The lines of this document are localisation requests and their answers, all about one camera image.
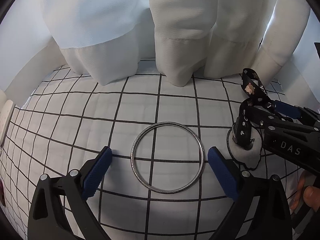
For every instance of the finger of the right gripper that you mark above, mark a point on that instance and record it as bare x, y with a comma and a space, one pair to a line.
287, 110
262, 115

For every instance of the white sheer curtain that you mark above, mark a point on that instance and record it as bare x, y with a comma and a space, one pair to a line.
29, 53

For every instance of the white black grid bedsheet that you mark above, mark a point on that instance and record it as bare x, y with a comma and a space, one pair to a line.
69, 118

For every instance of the cream thick curtain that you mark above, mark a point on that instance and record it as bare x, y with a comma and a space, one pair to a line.
107, 38

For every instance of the white plush charm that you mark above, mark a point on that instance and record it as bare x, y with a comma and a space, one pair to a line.
249, 159

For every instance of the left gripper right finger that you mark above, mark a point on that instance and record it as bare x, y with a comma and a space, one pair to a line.
260, 209

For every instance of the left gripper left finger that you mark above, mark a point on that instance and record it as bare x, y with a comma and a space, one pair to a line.
47, 219

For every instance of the person's right hand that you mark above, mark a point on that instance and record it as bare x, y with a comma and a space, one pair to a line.
310, 195

